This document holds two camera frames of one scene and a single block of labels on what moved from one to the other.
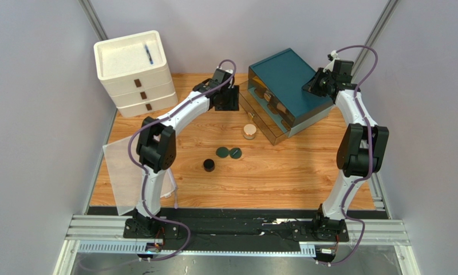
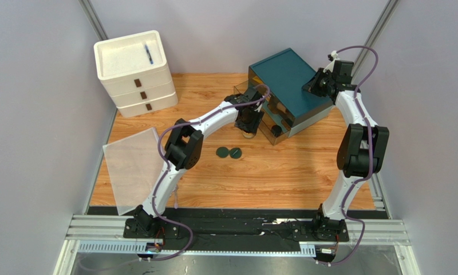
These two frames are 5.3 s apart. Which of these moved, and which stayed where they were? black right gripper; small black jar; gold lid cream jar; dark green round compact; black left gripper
Moved: small black jar; black left gripper
Stayed: gold lid cream jar; black right gripper; dark green round compact
